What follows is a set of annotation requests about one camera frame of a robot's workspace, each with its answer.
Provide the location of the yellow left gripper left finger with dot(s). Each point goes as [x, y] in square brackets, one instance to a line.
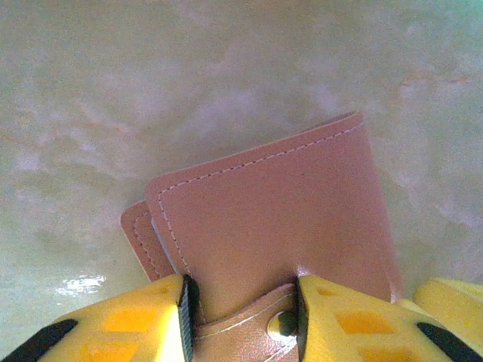
[113, 332]

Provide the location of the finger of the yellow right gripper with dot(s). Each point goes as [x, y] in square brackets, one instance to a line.
[453, 305]

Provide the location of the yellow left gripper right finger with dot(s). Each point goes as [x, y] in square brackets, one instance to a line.
[358, 332]

